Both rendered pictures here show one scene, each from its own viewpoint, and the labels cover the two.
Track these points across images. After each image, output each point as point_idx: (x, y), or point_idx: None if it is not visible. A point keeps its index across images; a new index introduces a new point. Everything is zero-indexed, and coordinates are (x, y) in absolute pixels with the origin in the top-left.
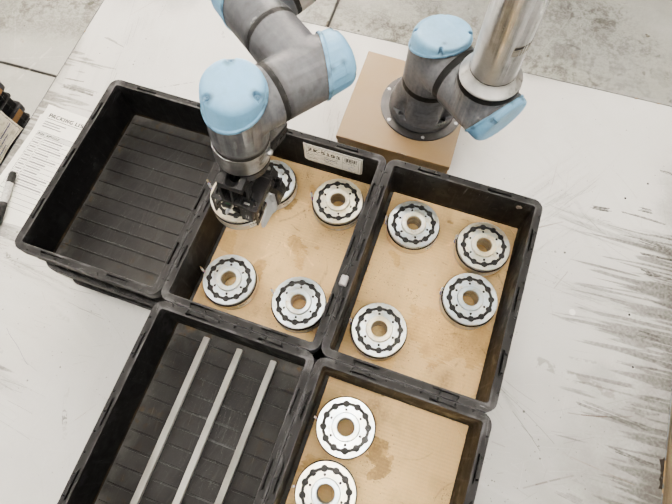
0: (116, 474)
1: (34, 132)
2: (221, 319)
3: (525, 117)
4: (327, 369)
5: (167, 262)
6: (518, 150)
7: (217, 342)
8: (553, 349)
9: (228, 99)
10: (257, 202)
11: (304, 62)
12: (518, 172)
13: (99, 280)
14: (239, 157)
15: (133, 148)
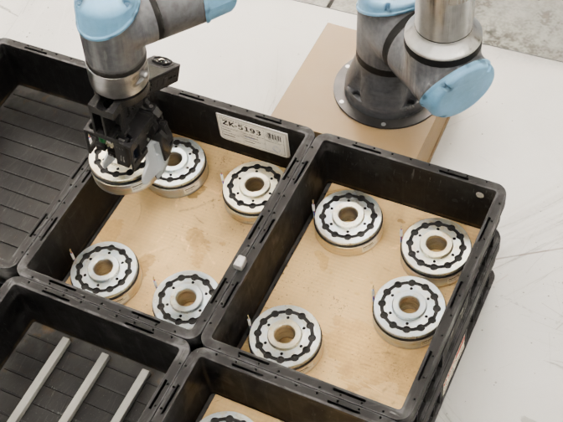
0: None
1: None
2: (84, 299)
3: (541, 113)
4: (208, 368)
5: (29, 234)
6: (526, 154)
7: (79, 347)
8: (545, 407)
9: (99, 3)
10: (132, 138)
11: None
12: (523, 181)
13: None
14: (110, 71)
15: (10, 122)
